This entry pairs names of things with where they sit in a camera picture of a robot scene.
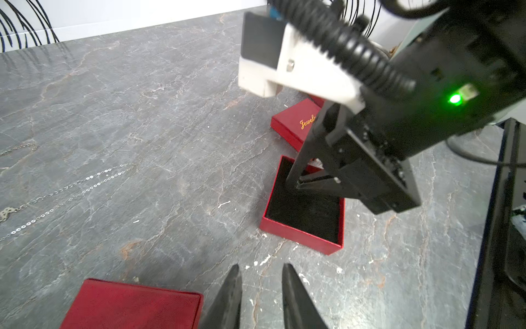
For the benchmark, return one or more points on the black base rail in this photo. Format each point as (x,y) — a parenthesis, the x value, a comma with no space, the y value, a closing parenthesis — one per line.
(498,296)

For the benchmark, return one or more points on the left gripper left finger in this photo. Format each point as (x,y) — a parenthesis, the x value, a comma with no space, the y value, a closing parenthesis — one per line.
(225,312)

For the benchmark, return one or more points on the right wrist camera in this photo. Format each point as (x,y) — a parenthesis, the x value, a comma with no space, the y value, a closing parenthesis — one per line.
(275,55)

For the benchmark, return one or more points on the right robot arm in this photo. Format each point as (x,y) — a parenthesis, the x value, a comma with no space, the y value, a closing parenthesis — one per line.
(452,78)

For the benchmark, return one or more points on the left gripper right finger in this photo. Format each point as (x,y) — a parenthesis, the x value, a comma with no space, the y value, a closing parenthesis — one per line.
(299,310)

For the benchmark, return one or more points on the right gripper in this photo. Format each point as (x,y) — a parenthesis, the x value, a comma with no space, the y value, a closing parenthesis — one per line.
(341,157)

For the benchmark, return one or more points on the red jewelry box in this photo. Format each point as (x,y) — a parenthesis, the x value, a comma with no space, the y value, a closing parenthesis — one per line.
(105,304)
(304,209)

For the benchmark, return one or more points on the left red jewelry box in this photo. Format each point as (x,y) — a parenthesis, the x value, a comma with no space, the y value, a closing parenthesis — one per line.
(105,304)

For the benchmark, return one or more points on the middle red jewelry box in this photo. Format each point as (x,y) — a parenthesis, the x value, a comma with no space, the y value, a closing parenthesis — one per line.
(304,209)

